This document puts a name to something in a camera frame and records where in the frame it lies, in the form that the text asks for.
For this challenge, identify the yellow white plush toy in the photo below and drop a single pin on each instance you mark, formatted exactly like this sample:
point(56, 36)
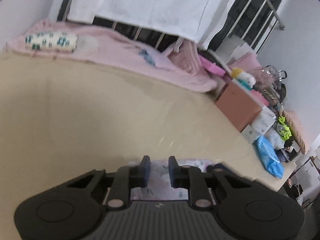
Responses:
point(247, 79)

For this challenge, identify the magenta pink flat box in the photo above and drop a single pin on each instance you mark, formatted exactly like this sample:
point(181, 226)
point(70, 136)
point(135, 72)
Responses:
point(211, 67)

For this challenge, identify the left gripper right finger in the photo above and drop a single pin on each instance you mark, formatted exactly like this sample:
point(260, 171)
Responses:
point(192, 179)

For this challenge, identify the brown cardboard box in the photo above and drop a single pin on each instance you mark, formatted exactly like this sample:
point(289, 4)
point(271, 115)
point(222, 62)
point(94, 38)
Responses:
point(239, 105)

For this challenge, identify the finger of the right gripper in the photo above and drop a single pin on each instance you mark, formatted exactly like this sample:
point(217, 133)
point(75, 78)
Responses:
point(218, 167)

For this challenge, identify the white printed carton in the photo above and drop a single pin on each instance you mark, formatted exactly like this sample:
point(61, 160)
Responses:
point(262, 123)

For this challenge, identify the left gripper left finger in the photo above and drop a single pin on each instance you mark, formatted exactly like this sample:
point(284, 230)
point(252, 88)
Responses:
point(124, 180)

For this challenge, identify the pink blanket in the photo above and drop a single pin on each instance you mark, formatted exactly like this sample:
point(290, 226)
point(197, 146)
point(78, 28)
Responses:
point(178, 65)

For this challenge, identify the metal window railing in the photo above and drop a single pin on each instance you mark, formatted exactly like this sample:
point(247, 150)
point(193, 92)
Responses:
point(256, 22)

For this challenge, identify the floral pink white garment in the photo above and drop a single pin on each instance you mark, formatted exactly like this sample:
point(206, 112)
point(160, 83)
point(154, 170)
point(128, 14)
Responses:
point(159, 185)

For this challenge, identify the white hanging sheet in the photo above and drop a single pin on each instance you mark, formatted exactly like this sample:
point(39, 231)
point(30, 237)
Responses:
point(195, 20)

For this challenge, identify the green floral small pillow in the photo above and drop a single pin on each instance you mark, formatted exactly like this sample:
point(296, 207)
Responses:
point(57, 41)

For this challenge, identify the blue plastic bag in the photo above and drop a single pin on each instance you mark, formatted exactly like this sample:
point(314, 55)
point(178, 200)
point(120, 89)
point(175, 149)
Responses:
point(268, 157)

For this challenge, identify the neon yellow green item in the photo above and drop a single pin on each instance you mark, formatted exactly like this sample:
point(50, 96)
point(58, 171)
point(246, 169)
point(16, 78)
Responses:
point(283, 130)

